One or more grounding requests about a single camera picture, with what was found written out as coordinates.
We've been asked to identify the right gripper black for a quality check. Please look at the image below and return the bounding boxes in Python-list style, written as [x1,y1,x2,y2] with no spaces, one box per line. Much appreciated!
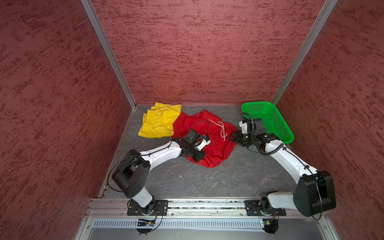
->
[227,129,256,147]

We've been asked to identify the red shorts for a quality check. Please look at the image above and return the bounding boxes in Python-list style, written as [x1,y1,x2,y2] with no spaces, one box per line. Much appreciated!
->
[173,110,237,168]

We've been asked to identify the green plastic basket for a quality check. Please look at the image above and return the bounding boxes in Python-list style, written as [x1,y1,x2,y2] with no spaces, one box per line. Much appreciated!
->
[241,101,295,144]

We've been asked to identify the yellow shorts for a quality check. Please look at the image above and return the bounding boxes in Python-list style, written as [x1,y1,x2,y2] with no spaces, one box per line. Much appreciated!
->
[138,103,182,139]

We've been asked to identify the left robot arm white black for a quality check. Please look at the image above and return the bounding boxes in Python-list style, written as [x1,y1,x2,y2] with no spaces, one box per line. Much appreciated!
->
[109,135,211,216]

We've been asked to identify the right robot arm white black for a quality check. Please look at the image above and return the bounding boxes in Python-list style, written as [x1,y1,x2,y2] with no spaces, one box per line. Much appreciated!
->
[229,131,337,217]

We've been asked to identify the white perforated vent strip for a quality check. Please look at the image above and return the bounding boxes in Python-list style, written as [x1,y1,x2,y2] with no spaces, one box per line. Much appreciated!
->
[92,218,264,232]

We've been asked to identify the right corner aluminium profile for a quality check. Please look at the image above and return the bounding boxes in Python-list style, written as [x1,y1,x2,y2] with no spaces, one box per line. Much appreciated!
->
[272,0,338,105]

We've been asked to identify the corner aluminium profile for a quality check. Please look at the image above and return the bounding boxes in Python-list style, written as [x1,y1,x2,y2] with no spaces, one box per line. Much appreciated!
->
[272,0,338,105]
[81,0,137,110]

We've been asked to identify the left corner aluminium profile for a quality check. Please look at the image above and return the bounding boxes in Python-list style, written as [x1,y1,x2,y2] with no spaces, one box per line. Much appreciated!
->
[81,0,137,110]

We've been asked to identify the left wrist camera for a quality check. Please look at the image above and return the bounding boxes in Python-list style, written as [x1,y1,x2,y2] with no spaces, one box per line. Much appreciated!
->
[183,129,211,151]

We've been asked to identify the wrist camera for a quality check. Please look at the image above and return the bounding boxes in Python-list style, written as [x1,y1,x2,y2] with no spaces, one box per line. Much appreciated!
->
[183,129,211,151]
[239,119,267,136]

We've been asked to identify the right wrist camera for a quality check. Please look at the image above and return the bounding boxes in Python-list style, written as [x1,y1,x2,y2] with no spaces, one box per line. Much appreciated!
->
[239,119,267,136]

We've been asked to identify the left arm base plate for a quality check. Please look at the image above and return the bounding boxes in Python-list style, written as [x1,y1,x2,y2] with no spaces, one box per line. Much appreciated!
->
[127,200,169,216]

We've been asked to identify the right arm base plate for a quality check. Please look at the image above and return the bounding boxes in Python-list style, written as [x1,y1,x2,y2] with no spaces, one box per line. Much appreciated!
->
[245,199,287,217]

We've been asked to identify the left circuit board with wires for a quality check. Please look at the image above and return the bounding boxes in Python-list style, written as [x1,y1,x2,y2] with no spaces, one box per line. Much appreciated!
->
[136,219,157,235]

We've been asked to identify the circuit board with wires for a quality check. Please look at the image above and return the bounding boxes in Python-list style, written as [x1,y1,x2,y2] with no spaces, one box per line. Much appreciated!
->
[136,219,157,235]
[263,219,279,235]

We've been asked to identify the right circuit board with wires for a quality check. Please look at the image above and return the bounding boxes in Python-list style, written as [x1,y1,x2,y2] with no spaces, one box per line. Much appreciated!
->
[263,219,279,235]

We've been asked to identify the aluminium mounting rail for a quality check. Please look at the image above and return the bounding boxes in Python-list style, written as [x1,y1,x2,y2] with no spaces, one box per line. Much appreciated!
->
[85,197,329,219]

